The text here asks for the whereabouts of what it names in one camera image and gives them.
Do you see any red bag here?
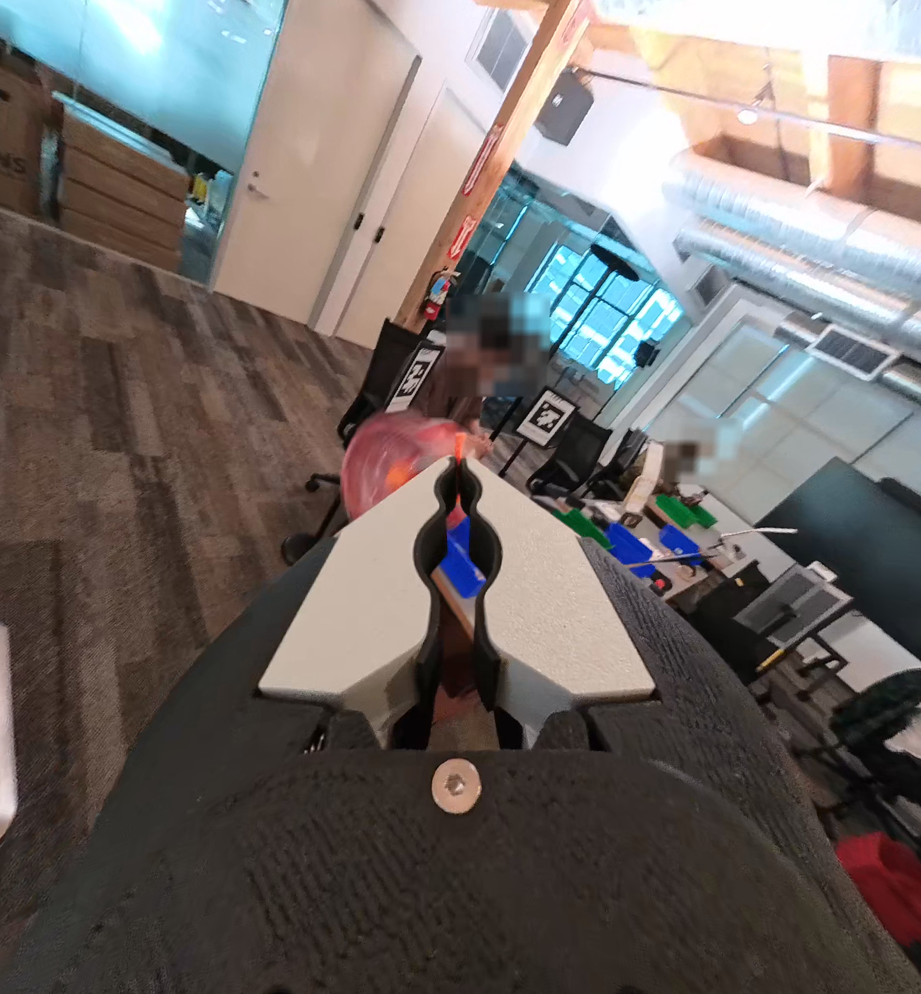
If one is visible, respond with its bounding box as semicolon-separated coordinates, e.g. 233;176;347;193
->
834;831;921;948

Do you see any wooden post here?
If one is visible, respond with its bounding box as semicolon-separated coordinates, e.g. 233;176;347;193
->
399;1;593;335

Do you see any red white yo-yo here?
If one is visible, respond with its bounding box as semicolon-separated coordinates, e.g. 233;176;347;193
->
343;409;458;521

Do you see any black stool chair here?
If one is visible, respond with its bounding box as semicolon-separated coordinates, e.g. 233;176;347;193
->
282;319;430;563

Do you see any black white marker sign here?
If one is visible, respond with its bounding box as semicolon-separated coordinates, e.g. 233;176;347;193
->
396;345;443;413
523;389;578;447

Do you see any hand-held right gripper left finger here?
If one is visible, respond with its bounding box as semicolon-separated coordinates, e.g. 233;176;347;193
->
259;456;463;731

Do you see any silver spiral air duct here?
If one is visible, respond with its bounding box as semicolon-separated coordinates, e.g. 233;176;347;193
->
675;226;921;374

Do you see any white door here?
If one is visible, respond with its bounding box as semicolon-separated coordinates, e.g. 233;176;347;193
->
212;1;422;327
333;86;492;350

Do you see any black wall speaker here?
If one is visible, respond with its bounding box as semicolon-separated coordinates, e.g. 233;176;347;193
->
535;70;596;149

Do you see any large blue parts bin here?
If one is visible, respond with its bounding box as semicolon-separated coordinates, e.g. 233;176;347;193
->
442;521;485;599

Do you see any red wall sign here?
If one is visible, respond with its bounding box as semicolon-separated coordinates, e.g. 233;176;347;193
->
461;122;508;200

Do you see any black wall screen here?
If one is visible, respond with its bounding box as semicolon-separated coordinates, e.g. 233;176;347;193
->
756;459;921;669

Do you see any grey work table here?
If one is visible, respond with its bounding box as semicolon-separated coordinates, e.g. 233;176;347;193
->
430;482;772;622

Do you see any small blue parts bin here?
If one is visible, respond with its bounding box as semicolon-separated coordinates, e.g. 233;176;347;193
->
607;525;660;579
658;525;707;563

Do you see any grey desktop device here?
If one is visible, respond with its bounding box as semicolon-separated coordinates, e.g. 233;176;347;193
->
736;563;857;646

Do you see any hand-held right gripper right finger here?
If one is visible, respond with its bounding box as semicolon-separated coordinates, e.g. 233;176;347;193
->
462;456;657;723

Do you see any red fire extinguisher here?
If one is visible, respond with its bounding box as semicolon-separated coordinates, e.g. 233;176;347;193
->
425;268;461;319

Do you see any black office chair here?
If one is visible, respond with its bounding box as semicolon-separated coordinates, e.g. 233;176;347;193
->
531;412;617;501

